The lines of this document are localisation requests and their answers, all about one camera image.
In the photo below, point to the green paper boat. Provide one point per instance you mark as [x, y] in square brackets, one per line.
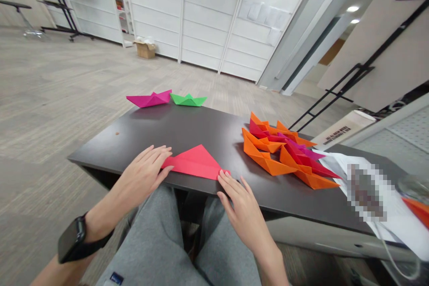
[187, 100]

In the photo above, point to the open cardboard box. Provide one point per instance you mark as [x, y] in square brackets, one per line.
[145, 49]

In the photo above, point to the person's right hand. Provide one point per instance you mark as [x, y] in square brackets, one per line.
[246, 214]

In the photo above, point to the pile of orange red boats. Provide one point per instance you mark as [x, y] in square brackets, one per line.
[285, 155]

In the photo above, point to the red paper sheet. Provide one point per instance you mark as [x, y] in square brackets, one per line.
[197, 162]

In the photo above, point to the orange paper piece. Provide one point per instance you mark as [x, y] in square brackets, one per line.
[419, 209]

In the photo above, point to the person's left hand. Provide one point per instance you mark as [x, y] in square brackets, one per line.
[140, 175]

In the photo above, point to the black screen stand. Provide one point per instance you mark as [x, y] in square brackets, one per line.
[62, 1]

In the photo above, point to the white perforated partition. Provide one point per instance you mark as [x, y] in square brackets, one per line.
[395, 135]

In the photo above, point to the white plastic bag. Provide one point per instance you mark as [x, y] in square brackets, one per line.
[395, 212]

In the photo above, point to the magenta paper boat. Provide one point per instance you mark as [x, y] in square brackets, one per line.
[150, 100]

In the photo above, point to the whiteboard on black easel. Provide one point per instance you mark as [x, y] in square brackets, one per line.
[385, 51]

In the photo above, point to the black stool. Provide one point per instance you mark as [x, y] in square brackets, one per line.
[23, 18]

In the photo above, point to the white shelving wall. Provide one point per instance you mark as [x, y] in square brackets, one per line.
[207, 14]

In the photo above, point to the person's legs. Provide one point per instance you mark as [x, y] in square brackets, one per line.
[150, 249]

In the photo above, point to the white cylindrical bin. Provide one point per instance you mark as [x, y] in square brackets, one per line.
[348, 128]

